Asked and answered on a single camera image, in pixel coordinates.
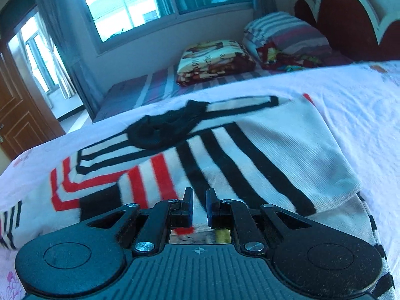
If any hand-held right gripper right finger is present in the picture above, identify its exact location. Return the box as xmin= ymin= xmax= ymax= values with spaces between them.
xmin=206 ymin=188 xmax=314 ymax=254

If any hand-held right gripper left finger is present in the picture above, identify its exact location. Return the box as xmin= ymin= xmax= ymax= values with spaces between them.
xmin=87 ymin=188 xmax=194 ymax=255

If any striped white knit sweater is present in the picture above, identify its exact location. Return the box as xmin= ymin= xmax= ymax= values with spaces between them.
xmin=0 ymin=94 xmax=396 ymax=300

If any striped purple bed sheet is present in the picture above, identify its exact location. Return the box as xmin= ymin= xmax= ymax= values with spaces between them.
xmin=92 ymin=49 xmax=354 ymax=123

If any folded printed blanket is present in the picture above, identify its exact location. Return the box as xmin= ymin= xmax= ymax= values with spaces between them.
xmin=176 ymin=39 xmax=257 ymax=87

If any colourful crumpled cloth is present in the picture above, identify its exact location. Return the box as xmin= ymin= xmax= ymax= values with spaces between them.
xmin=256 ymin=44 xmax=323 ymax=71

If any brown wooden door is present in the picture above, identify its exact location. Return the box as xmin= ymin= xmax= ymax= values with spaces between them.
xmin=0 ymin=43 xmax=67 ymax=161

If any striped pillow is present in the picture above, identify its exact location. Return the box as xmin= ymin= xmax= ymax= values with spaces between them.
xmin=243 ymin=11 xmax=331 ymax=57

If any grey curtain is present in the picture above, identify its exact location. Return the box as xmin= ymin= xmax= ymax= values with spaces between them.
xmin=30 ymin=0 xmax=95 ymax=101

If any large bedroom window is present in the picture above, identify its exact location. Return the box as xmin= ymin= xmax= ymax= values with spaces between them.
xmin=73 ymin=0 xmax=261 ymax=54

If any balcony window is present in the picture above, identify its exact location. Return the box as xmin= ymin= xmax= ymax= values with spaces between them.
xmin=7 ymin=12 xmax=84 ymax=120

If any red and white headboard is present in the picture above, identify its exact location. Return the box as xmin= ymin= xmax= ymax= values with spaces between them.
xmin=294 ymin=0 xmax=400 ymax=62

